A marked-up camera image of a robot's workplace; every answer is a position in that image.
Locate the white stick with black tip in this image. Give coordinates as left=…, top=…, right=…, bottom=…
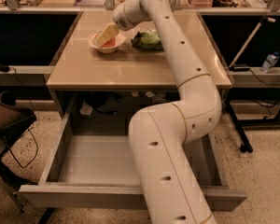
left=229, top=16, right=275, bottom=68

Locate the plastic water bottle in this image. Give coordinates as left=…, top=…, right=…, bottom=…
left=260, top=51, right=279, bottom=74

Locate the black brown office chair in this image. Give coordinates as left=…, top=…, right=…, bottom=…
left=0, top=91, right=36, bottom=211

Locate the black device on left shelf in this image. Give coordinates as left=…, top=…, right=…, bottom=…
left=0, top=64, right=10, bottom=73

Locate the white bowl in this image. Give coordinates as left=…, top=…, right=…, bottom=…
left=88, top=32, right=126, bottom=54

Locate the black table leg with caster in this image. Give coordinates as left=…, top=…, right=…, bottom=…
left=225, top=100, right=253, bottom=153

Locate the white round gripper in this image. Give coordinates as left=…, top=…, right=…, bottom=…
left=94, top=2, right=137, bottom=46

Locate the open grey drawer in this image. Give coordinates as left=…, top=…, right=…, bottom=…
left=20, top=110, right=247, bottom=212

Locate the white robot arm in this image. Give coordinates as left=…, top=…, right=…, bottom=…
left=113, top=0, right=222, bottom=224

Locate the black cable under chair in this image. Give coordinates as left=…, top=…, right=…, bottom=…
left=7, top=75, right=39, bottom=170

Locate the red apple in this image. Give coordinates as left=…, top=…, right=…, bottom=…
left=101, top=38, right=116, bottom=48

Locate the beige top cabinet table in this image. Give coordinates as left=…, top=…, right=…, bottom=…
left=47, top=9, right=232, bottom=115

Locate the green chip bag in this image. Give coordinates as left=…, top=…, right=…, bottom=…
left=131, top=29, right=163, bottom=51

